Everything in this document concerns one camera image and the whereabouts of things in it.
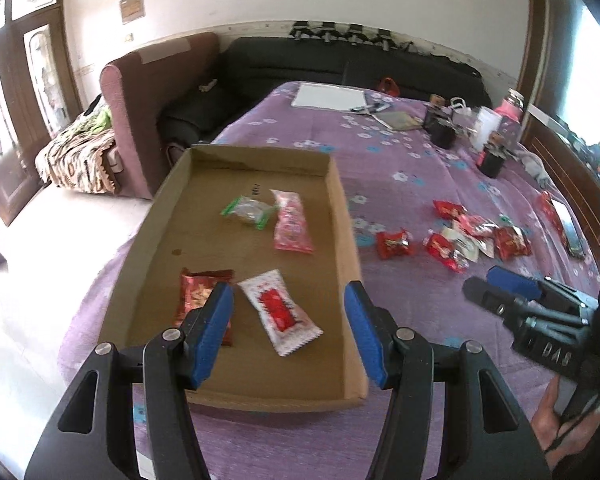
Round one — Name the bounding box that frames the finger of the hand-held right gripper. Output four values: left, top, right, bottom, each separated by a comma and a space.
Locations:
462, 276, 589, 330
486, 265, 597, 312

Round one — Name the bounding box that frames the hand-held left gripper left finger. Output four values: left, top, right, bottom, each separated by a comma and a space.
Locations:
24, 282, 236, 480

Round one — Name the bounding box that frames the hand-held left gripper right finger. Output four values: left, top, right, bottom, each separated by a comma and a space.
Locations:
344, 280, 553, 480

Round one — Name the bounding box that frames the red and gold snack packet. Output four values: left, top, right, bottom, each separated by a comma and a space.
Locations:
174, 269, 235, 349

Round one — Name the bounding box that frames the white and red snack packet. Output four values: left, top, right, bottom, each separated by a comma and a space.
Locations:
237, 269, 325, 358

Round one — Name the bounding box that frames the shallow cardboard box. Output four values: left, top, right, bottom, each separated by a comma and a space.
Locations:
96, 144, 370, 414

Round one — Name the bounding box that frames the green and white snack packet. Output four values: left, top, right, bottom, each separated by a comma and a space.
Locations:
221, 196, 280, 230

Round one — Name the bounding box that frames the person's right hand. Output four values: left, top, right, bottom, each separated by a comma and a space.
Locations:
531, 374, 600, 473

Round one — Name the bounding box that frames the pink and red snack packet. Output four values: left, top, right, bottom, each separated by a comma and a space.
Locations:
456, 213, 501, 239

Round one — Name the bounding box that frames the smartphone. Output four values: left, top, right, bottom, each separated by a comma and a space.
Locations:
550, 197, 587, 259

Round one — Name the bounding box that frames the black cup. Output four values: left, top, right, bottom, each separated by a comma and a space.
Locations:
428, 112, 458, 150
478, 144, 507, 179

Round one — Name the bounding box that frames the wooden headboard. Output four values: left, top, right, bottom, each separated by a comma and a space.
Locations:
521, 109, 600, 202

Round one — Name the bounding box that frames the white paper bag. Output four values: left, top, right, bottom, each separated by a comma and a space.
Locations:
467, 106, 502, 153

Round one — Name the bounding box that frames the pink bottle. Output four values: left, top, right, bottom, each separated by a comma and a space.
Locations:
495, 88, 526, 126

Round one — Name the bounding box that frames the grey notebook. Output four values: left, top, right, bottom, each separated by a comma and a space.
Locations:
373, 111, 424, 132

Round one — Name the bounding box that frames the patterned brown throw blanket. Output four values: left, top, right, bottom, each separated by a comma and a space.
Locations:
34, 109, 118, 194

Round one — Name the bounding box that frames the maroon armchair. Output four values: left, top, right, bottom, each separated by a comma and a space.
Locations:
99, 31, 221, 199

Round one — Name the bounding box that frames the white paper sheet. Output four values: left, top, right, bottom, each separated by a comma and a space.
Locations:
290, 83, 366, 111

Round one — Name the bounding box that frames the black sofa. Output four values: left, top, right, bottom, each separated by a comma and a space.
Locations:
158, 36, 493, 144

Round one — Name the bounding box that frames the wooden glass door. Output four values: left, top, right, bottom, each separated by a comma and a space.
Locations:
0, 0, 83, 227

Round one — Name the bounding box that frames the wall plaque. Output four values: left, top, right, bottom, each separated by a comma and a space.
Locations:
119, 0, 146, 26

